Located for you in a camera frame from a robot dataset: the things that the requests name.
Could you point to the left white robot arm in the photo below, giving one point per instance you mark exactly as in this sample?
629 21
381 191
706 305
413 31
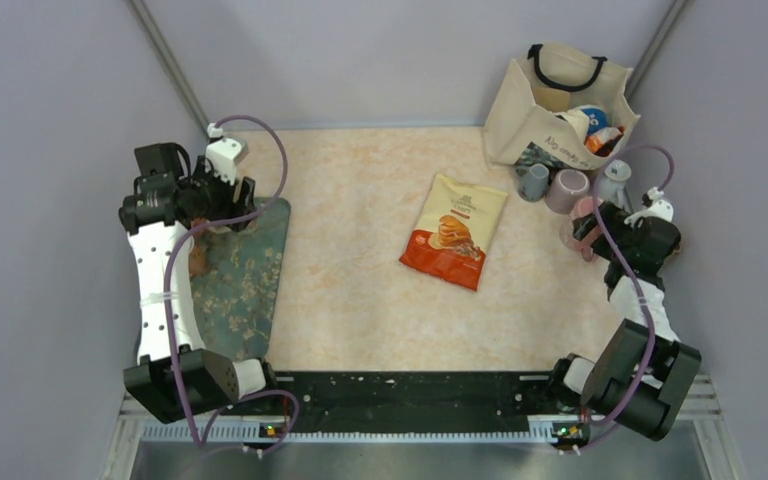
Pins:
175 373

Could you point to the blue white package in bag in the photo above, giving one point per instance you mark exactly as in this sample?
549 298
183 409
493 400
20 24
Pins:
597 117

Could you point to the blue grey mug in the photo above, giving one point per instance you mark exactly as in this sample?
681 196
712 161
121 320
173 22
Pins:
533 182

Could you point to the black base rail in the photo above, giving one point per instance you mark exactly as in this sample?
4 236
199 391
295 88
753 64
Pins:
413 402

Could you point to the metal corner frame rail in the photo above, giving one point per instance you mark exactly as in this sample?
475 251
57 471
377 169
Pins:
168 62

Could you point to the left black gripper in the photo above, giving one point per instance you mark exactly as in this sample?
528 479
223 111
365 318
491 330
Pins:
245 202

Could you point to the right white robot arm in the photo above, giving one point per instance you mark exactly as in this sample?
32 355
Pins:
642 378

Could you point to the teal floral placemat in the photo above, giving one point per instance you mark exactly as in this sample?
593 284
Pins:
235 297

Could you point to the large pink mug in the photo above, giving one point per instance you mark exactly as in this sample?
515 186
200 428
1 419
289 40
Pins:
582 209

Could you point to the orange snack packet in bag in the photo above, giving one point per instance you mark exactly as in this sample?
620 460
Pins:
602 142

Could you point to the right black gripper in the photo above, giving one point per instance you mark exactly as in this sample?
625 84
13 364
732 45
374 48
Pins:
613 218

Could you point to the lilac mug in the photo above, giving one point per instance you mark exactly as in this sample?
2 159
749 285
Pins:
566 189

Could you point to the orange chips bag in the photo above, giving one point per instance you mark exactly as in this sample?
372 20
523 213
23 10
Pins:
454 230

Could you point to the light blue white mug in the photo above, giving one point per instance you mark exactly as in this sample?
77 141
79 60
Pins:
611 184

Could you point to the beige canvas tote bag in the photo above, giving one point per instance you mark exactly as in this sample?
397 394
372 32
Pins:
530 119

